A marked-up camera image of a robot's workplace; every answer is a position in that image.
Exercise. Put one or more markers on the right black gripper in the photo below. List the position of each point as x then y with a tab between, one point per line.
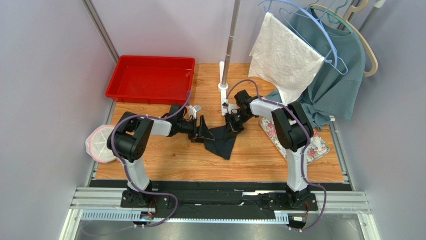
233	120

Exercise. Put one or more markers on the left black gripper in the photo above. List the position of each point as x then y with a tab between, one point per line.
199	134

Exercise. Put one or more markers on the black paper napkin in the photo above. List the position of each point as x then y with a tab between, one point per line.
221	146

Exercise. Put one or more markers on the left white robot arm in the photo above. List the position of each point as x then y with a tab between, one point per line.
130	138

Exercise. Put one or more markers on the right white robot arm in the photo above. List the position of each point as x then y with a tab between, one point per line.
293	130

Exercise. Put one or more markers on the white stand with metal pole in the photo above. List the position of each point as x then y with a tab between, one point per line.
224	66

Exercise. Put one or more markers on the red plastic bin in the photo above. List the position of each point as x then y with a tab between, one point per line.
153	80

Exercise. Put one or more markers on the white towel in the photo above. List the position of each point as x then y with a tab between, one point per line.
283	59

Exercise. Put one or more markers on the floral tray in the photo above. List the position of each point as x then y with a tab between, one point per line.
317	149

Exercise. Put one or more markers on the teal shirt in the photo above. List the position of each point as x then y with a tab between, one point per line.
331	93

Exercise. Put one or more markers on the white mesh laundry bag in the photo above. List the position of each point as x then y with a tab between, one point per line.
96	145

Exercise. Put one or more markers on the teal hanger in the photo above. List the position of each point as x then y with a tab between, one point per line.
334	18

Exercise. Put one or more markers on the beige wooden hanger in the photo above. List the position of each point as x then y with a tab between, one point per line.
362	43

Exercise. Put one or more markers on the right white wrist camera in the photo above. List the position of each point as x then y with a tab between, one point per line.
230	107

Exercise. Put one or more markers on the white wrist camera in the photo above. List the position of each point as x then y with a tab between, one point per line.
193	110
230	107

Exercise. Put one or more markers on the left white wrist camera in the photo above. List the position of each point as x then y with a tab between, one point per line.
193	110

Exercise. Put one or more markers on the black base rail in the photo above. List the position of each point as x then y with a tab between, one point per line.
209	200

